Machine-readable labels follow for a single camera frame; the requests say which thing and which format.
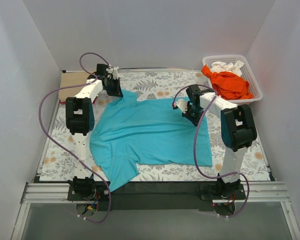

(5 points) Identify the turquoise t shirt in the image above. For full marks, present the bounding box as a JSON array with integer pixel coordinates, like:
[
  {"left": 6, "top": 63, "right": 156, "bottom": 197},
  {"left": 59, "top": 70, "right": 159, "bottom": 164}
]
[{"left": 89, "top": 90, "right": 213, "bottom": 192}]

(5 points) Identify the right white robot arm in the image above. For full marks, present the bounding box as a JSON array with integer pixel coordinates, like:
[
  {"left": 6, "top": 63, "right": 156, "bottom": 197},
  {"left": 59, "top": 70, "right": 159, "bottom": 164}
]
[{"left": 174, "top": 84, "right": 257, "bottom": 200}]

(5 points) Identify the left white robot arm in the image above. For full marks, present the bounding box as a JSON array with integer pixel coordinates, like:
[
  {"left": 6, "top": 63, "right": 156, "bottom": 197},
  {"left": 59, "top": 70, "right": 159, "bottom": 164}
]
[{"left": 65, "top": 63, "right": 123, "bottom": 200}]

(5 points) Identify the orange t shirt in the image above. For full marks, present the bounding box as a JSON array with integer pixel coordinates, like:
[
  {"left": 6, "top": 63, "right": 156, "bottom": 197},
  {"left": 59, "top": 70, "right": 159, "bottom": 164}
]
[{"left": 201, "top": 65, "right": 254, "bottom": 100}]

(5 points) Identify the folded tan t shirt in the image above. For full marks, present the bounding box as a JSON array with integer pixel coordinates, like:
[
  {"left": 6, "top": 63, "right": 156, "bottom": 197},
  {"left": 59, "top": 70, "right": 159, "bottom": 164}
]
[{"left": 58, "top": 71, "right": 90, "bottom": 103}]

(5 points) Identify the folded magenta t shirt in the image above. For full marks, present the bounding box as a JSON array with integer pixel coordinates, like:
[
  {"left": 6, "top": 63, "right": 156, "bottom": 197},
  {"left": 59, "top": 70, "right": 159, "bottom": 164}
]
[{"left": 59, "top": 97, "right": 98, "bottom": 105}]

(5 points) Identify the white t shirt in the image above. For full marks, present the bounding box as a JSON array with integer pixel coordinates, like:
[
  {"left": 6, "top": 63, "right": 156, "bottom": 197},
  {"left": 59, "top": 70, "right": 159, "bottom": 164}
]
[{"left": 210, "top": 60, "right": 245, "bottom": 77}]

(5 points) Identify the white plastic basket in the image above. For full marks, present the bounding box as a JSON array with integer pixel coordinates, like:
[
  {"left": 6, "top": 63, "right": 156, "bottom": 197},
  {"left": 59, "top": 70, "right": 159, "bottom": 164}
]
[{"left": 202, "top": 54, "right": 263, "bottom": 105}]

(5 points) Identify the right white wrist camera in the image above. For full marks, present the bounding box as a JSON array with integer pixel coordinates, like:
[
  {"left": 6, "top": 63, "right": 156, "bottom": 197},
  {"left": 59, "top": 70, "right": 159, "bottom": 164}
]
[{"left": 172, "top": 98, "right": 188, "bottom": 114}]

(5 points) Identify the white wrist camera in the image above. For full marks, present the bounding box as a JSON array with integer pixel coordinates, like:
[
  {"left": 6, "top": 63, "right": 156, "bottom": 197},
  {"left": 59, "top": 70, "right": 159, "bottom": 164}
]
[
  {"left": 172, "top": 98, "right": 188, "bottom": 114},
  {"left": 107, "top": 65, "right": 120, "bottom": 79}
]

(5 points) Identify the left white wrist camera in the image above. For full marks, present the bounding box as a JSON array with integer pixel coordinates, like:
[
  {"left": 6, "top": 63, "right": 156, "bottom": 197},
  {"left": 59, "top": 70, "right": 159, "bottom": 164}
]
[{"left": 107, "top": 65, "right": 120, "bottom": 79}]

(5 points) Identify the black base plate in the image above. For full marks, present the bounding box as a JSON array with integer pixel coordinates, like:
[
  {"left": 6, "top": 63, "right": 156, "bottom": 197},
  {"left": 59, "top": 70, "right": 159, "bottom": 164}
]
[{"left": 67, "top": 181, "right": 246, "bottom": 214}]

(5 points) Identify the aluminium frame rail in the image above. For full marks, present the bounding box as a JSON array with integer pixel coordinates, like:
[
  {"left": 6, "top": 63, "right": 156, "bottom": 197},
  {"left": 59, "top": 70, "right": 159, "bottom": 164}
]
[{"left": 21, "top": 181, "right": 290, "bottom": 203}]

